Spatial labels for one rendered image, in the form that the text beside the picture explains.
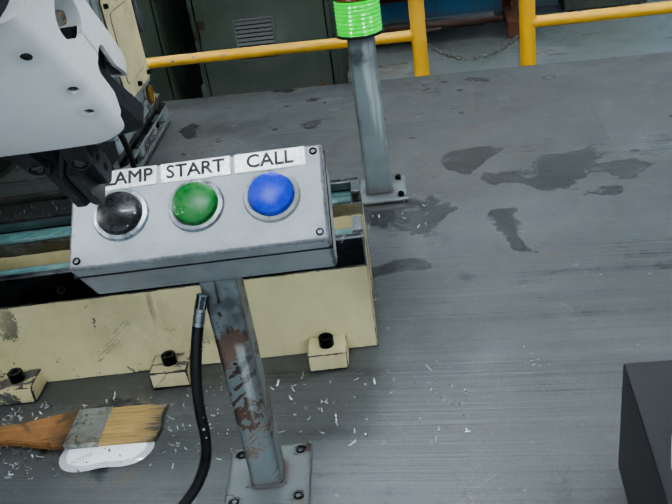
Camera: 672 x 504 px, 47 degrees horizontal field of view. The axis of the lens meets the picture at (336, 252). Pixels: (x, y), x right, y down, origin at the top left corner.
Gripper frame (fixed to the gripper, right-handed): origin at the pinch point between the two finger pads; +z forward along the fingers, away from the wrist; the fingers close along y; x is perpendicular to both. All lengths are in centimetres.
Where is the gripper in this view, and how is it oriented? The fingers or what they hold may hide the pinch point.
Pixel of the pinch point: (79, 168)
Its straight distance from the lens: 47.0
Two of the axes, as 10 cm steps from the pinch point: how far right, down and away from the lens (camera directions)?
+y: -9.9, 1.2, 0.6
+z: 1.0, 3.7, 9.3
